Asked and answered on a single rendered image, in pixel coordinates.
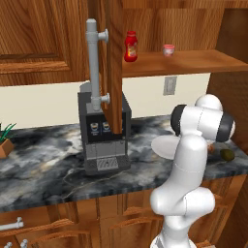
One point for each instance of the red ketchup bottle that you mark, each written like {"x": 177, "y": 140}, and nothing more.
{"x": 130, "y": 48}

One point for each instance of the dark grey coffee machine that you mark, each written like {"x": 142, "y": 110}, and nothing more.
{"x": 97, "y": 148}

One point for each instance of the grey wall outlet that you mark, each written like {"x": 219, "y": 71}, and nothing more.
{"x": 170, "y": 85}

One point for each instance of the white plate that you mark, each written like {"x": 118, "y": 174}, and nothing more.
{"x": 164, "y": 147}

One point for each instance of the open wooden cabinet door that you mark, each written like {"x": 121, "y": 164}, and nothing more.
{"x": 113, "y": 64}

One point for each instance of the closed wooden wall cabinet door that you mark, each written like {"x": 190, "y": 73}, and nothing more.
{"x": 38, "y": 38}

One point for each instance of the brown bread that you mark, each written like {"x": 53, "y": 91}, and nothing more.
{"x": 210, "y": 148}

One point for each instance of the tall wooden side panel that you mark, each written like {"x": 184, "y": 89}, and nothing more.
{"x": 231, "y": 103}

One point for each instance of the dark green avocado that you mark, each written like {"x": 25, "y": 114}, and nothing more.
{"x": 227, "y": 155}

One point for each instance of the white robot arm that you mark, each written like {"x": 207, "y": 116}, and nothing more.
{"x": 190, "y": 161}

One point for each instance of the wooden base cabinet door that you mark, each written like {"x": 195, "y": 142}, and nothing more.
{"x": 223, "y": 206}
{"x": 129, "y": 223}

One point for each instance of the jam jar with white lid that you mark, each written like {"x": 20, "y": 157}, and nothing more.
{"x": 168, "y": 50}

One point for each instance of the potted green plant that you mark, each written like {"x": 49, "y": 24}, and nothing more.
{"x": 5, "y": 145}

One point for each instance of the wooden drawer front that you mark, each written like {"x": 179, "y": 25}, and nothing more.
{"x": 58, "y": 216}

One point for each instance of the open wooden wall cabinet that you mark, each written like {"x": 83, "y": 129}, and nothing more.
{"x": 180, "y": 63}

